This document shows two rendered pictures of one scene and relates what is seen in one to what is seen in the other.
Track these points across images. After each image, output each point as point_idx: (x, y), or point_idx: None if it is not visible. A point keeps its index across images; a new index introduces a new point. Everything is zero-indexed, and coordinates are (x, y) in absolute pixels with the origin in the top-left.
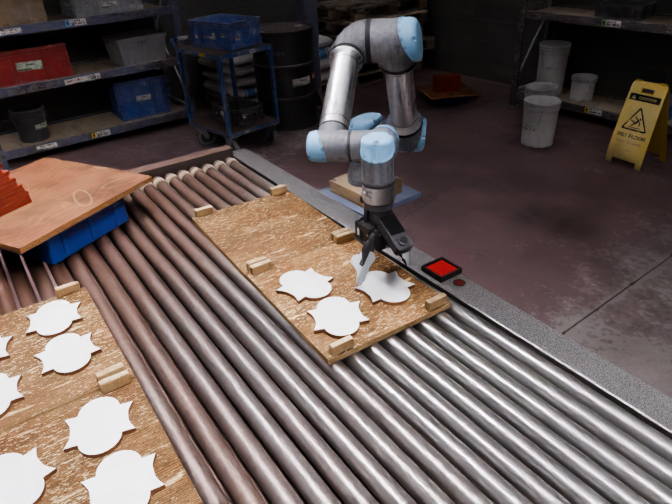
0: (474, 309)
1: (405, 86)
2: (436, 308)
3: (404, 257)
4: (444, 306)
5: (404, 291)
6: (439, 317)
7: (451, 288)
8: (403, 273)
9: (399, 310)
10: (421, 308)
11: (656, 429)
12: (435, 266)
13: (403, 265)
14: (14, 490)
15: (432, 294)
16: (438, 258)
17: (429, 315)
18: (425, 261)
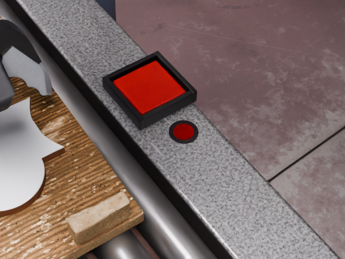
0: (203, 224)
1: None
2: (100, 233)
3: (33, 84)
4: (123, 225)
5: (30, 172)
6: (109, 252)
7: (161, 150)
8: (50, 103)
9: (3, 236)
10: (62, 231)
11: None
12: (135, 81)
13: (68, 65)
14: None
15: (102, 181)
16: (147, 56)
17: (80, 253)
18: (119, 58)
